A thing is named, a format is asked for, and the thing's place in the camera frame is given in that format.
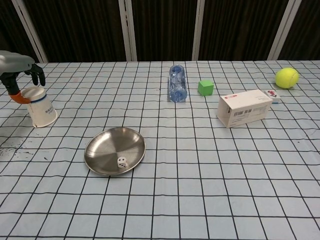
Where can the white die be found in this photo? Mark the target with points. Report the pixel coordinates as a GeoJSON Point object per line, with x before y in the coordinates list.
{"type": "Point", "coordinates": [122, 162]}

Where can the white paper cup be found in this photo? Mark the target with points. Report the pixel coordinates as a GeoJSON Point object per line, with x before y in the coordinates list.
{"type": "Point", "coordinates": [42, 110]}

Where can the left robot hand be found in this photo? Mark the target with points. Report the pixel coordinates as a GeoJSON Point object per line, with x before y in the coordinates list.
{"type": "Point", "coordinates": [15, 62]}

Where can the mahjong tile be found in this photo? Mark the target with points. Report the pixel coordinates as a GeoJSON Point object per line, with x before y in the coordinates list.
{"type": "Point", "coordinates": [274, 96]}

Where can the green cube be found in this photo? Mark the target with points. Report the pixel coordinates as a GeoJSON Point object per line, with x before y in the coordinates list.
{"type": "Point", "coordinates": [205, 88]}

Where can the clear plastic water bottle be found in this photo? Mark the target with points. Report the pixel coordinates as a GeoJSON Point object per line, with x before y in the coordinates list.
{"type": "Point", "coordinates": [178, 85]}

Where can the round steel plate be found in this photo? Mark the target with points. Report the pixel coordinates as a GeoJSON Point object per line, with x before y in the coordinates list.
{"type": "Point", "coordinates": [110, 147]}

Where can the black curtain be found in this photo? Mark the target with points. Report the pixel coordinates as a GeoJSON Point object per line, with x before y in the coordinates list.
{"type": "Point", "coordinates": [162, 30]}

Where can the yellow tennis ball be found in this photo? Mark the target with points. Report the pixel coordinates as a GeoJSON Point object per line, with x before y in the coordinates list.
{"type": "Point", "coordinates": [287, 78]}

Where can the white frame post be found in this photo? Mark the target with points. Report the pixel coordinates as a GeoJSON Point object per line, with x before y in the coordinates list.
{"type": "Point", "coordinates": [30, 32]}
{"type": "Point", "coordinates": [284, 30]}
{"type": "Point", "coordinates": [200, 30]}
{"type": "Point", "coordinates": [127, 30]}

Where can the light blue checkered tablecloth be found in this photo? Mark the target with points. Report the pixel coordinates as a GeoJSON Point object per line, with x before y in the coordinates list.
{"type": "Point", "coordinates": [200, 175]}

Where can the white carton box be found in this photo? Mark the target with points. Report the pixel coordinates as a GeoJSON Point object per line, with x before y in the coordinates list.
{"type": "Point", "coordinates": [245, 110]}

